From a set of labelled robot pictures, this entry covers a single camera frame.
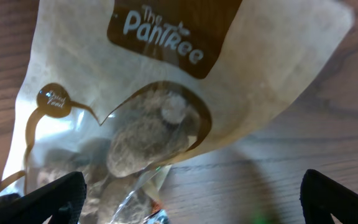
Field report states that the PanTree snack bag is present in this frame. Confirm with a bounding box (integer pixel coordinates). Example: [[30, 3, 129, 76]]
[[0, 0, 353, 223]]

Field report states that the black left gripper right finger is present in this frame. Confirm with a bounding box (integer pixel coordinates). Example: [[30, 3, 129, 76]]
[[300, 169, 358, 224]]

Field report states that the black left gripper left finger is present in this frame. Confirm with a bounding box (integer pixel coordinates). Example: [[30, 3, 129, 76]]
[[0, 171, 86, 224]]

